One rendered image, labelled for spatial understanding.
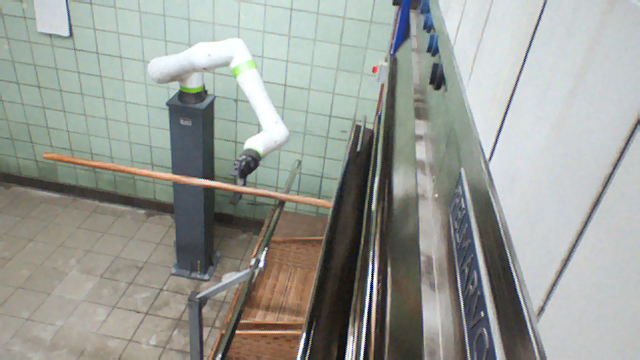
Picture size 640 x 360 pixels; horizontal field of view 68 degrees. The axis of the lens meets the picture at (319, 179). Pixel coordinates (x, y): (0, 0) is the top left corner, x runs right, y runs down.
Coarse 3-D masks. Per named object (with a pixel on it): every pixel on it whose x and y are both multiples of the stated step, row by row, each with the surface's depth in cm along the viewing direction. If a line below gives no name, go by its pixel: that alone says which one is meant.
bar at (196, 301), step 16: (288, 192) 197; (272, 224) 177; (256, 256) 161; (256, 272) 155; (224, 288) 166; (192, 304) 172; (240, 304) 142; (192, 320) 176; (240, 320) 139; (192, 336) 181; (224, 336) 132; (192, 352) 186; (224, 352) 128
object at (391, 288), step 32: (384, 96) 148; (384, 128) 127; (384, 160) 112; (384, 192) 101; (384, 224) 91; (416, 224) 75; (384, 256) 82; (416, 256) 69; (384, 288) 74; (416, 288) 63; (384, 320) 68; (416, 320) 59; (384, 352) 63; (416, 352) 55
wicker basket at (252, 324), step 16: (272, 240) 236; (288, 240) 235; (304, 240) 233; (320, 240) 232; (272, 256) 242; (288, 256) 240; (304, 256) 238; (272, 272) 238; (288, 272) 240; (304, 272) 241; (240, 288) 207; (256, 288) 228; (272, 288) 229; (288, 288) 231; (304, 288) 232; (256, 304) 220; (272, 304) 221; (288, 304) 222; (304, 304) 223; (256, 320) 212; (272, 320) 213; (288, 320) 214
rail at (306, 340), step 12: (348, 144) 181; (348, 156) 174; (336, 192) 152; (336, 204) 147; (336, 216) 142; (324, 240) 133; (324, 252) 127; (324, 264) 123; (324, 276) 120; (312, 300) 112; (312, 312) 109; (312, 324) 106; (300, 348) 100
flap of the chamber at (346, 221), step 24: (360, 168) 173; (360, 192) 160; (360, 216) 149; (336, 240) 136; (336, 264) 127; (312, 288) 120; (336, 288) 120; (336, 312) 114; (312, 336) 106; (336, 336) 108
